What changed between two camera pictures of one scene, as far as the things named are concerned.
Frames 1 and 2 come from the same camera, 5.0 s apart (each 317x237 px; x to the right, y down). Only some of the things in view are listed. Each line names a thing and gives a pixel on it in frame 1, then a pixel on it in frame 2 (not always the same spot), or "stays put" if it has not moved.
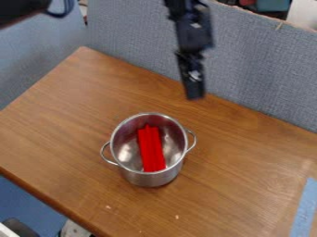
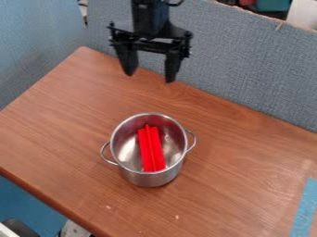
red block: [153, 156] stays put
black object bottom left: [19, 228] stays put
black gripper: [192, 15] -> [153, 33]
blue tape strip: [304, 223] stays put
